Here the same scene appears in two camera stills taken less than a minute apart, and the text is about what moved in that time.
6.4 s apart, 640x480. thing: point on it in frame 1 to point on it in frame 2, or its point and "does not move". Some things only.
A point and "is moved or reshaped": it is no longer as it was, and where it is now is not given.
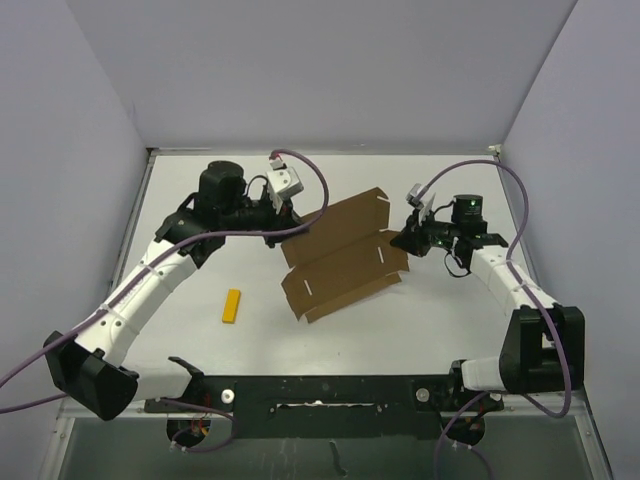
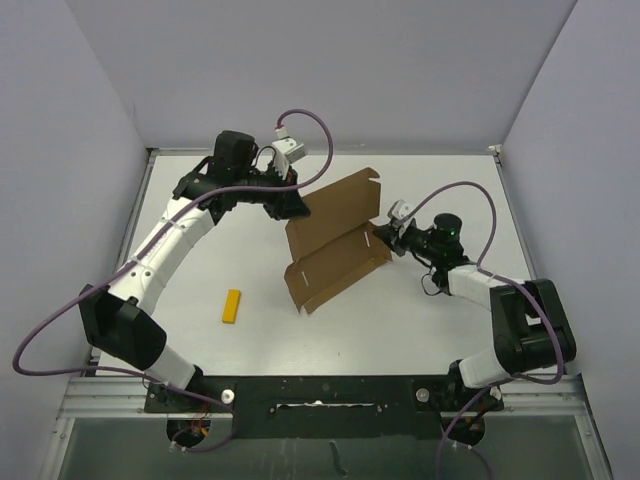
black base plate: x=331 y=406 does not move
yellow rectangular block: x=231 y=306 does not move
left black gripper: x=284 y=217 to x=290 y=181
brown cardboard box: x=343 y=255 is moved or reshaped
